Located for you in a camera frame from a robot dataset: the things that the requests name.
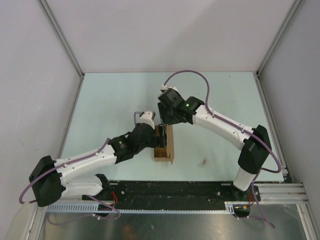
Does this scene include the brown cardboard box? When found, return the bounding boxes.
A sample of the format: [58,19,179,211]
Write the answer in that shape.
[153,125,175,165]

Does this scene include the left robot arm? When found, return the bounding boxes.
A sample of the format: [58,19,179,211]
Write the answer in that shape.
[29,123,167,207]

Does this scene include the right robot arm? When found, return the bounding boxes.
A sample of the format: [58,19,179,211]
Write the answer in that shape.
[157,85,271,201]

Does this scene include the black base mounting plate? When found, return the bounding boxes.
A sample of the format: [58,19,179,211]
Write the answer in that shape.
[96,180,261,210]

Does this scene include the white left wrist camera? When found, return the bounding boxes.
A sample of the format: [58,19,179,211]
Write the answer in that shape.
[138,110,156,129]

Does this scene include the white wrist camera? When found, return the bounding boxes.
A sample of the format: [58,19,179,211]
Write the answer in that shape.
[160,85,178,93]
[138,110,156,129]

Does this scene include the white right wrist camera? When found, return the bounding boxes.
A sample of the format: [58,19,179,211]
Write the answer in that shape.
[160,85,178,93]

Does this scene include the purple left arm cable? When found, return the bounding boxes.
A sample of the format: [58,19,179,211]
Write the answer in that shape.
[19,111,143,225]

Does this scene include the right aluminium corner post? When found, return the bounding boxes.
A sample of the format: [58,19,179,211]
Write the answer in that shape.
[255,0,305,76]

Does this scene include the aluminium corner post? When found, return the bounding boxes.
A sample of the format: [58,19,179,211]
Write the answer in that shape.
[37,0,85,78]
[255,0,305,76]

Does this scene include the grey slotted cable duct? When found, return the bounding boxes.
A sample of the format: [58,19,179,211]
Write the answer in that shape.
[46,202,235,214]

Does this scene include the aluminium frame rail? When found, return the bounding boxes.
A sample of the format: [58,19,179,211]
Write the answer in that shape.
[36,182,309,203]

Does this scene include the left aluminium corner post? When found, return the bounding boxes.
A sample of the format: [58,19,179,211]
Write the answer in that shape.
[37,0,85,78]

